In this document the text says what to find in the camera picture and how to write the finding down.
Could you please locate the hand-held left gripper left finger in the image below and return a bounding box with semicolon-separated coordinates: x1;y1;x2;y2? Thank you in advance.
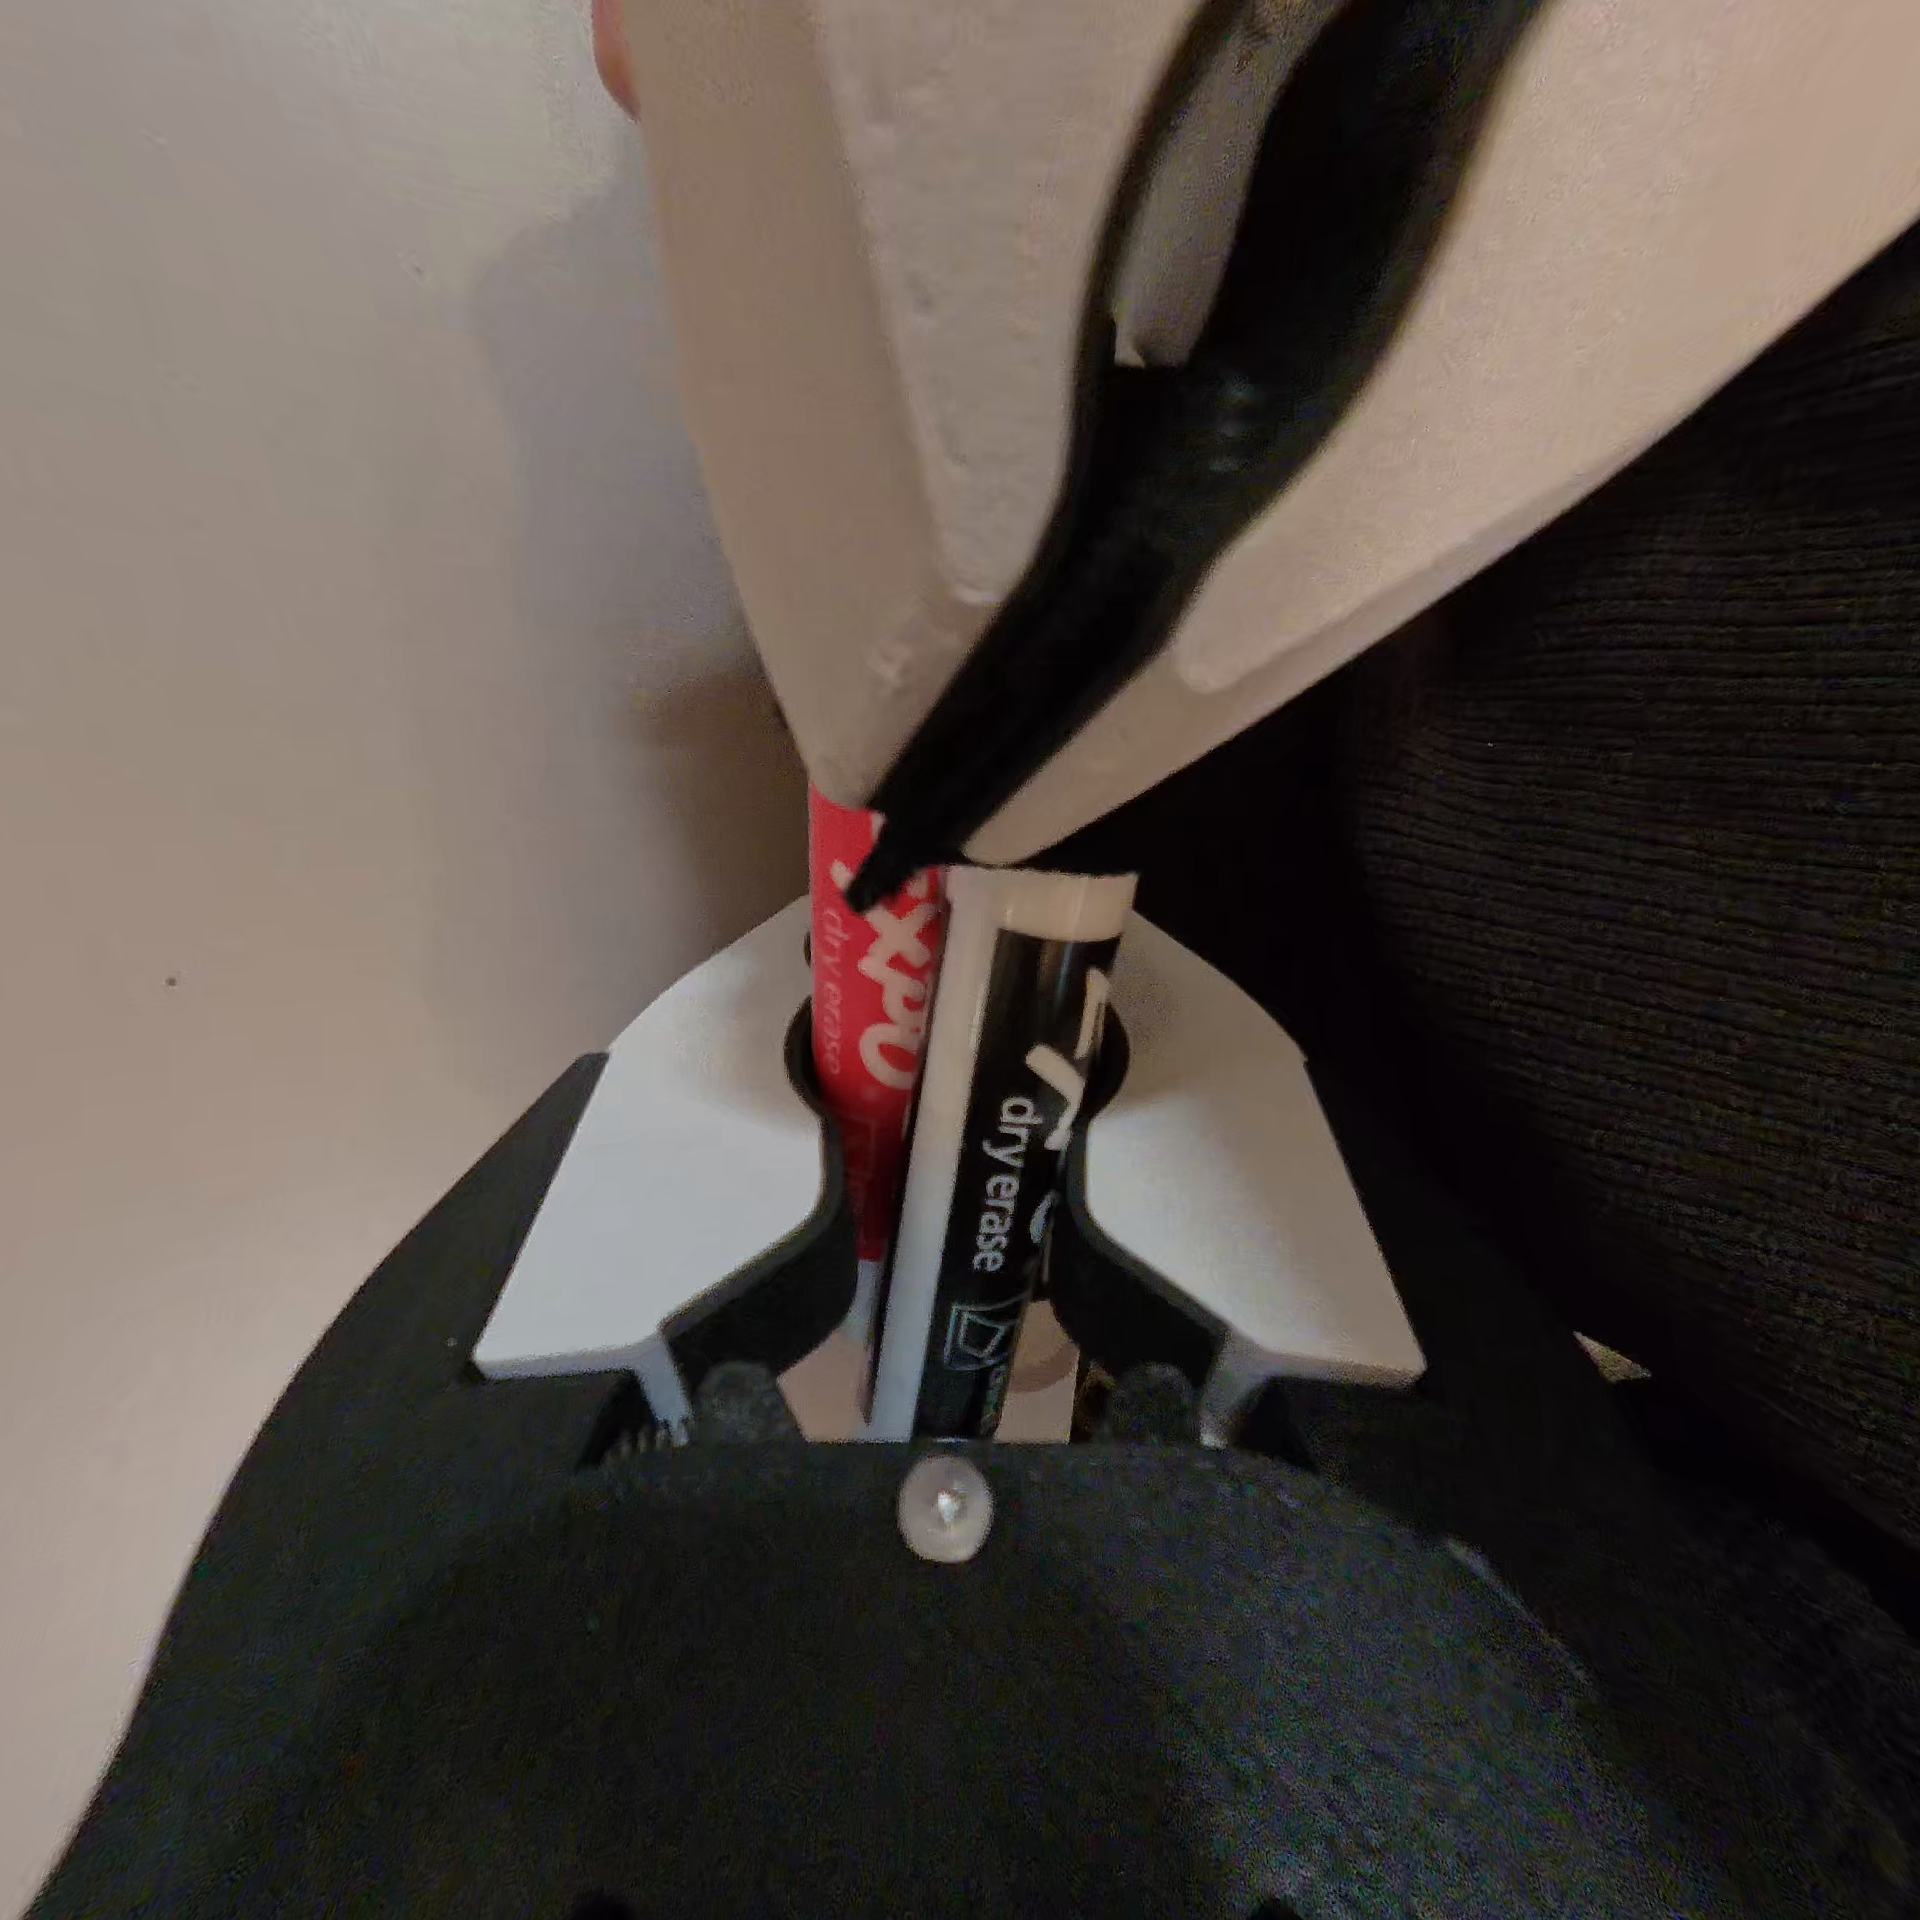
470;907;860;1431

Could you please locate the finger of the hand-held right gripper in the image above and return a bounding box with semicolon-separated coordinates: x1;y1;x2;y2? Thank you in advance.
970;0;1920;873
638;0;1205;860

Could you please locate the red dry erase marker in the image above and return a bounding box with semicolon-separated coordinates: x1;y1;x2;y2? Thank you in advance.
806;779;957;1354

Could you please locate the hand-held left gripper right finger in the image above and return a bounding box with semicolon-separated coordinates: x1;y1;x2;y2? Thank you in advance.
1053;914;1431;1449

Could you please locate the black velcro strap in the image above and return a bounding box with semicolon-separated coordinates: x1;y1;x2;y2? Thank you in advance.
848;352;1328;913

